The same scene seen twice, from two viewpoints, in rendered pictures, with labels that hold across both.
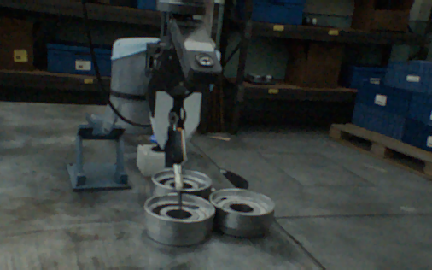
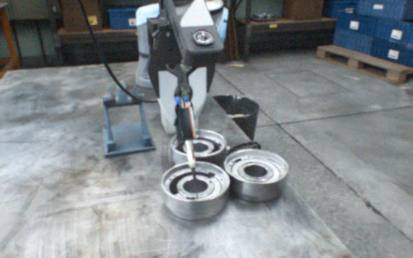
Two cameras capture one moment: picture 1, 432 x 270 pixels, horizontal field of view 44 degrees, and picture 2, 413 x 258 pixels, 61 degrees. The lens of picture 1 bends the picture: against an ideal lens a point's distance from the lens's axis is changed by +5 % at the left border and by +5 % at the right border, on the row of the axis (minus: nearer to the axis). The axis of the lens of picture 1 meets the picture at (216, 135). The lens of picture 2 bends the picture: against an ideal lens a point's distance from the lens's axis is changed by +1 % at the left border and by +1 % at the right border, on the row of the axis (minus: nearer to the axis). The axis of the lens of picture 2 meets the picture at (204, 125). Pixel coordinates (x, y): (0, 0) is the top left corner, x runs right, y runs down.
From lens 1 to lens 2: 28 cm
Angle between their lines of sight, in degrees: 12
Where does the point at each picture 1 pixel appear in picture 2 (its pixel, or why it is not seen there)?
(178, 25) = not seen: outside the picture
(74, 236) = (100, 214)
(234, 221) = (249, 189)
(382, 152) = (355, 65)
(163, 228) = (180, 207)
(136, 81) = not seen: hidden behind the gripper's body
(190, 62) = (186, 43)
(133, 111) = not seen: hidden behind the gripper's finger
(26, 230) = (60, 208)
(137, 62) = not seen: hidden behind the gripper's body
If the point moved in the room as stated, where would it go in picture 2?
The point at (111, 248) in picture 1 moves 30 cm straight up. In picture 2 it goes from (133, 228) to (107, 7)
